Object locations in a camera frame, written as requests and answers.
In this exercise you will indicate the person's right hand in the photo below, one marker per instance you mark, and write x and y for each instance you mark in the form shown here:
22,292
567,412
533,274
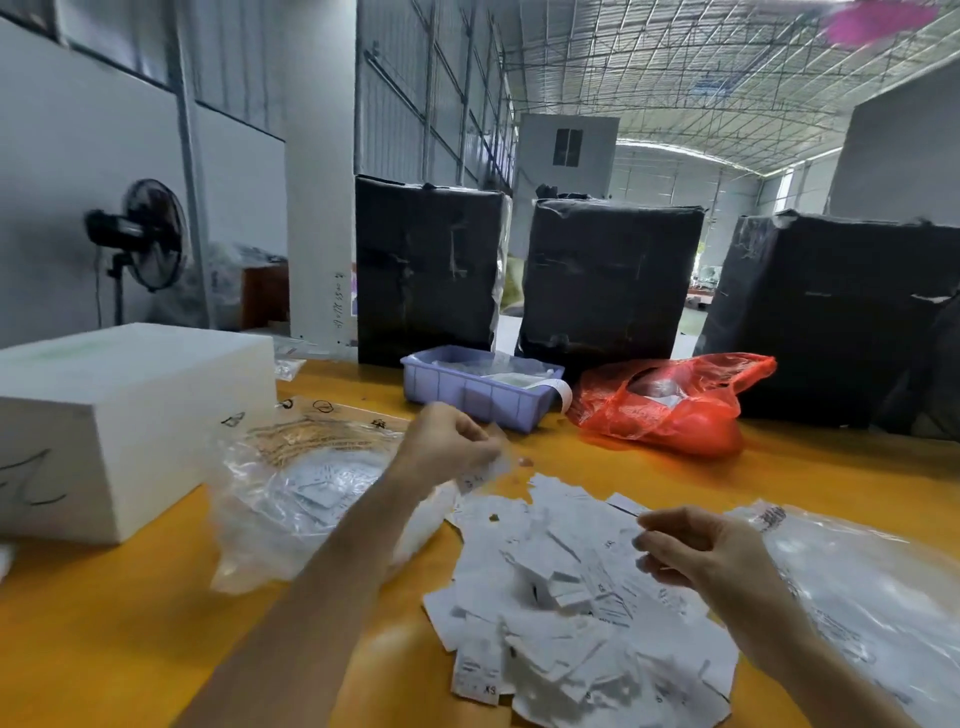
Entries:
720,578

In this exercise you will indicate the person's left hand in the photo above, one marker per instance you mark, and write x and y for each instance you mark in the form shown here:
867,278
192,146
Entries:
435,447

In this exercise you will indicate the pile of white labels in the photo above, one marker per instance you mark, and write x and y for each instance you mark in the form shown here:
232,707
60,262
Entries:
585,630

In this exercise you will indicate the large clear bag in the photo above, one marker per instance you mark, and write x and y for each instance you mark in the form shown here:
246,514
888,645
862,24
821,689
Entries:
293,503

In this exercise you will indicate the clear plastic bag black print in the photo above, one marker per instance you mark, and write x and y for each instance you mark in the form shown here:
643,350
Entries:
885,600

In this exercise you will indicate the person's left forearm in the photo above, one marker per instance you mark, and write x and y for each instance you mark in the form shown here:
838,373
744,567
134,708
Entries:
308,615

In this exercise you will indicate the red plastic bag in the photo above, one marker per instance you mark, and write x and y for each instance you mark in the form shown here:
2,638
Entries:
668,408

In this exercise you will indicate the blue plastic bin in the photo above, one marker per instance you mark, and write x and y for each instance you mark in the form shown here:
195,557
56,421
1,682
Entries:
458,387

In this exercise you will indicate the large black wrapped bale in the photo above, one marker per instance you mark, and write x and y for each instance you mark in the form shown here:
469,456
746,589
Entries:
840,323
608,285
428,270

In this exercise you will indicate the brown wooden cabinet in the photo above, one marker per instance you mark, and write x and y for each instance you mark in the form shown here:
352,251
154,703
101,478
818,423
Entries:
267,297

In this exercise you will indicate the white pillar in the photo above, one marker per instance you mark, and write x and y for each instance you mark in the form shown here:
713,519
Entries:
320,165

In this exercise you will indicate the white foam box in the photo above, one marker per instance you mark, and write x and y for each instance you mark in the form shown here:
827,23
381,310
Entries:
120,428

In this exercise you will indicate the grey cabin with window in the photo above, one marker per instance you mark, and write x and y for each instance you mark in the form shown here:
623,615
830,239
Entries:
567,158

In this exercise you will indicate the black standing fan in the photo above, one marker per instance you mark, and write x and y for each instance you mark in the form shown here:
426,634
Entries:
147,233

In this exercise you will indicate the pink hanging object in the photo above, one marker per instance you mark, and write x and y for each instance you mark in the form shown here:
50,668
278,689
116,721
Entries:
878,21

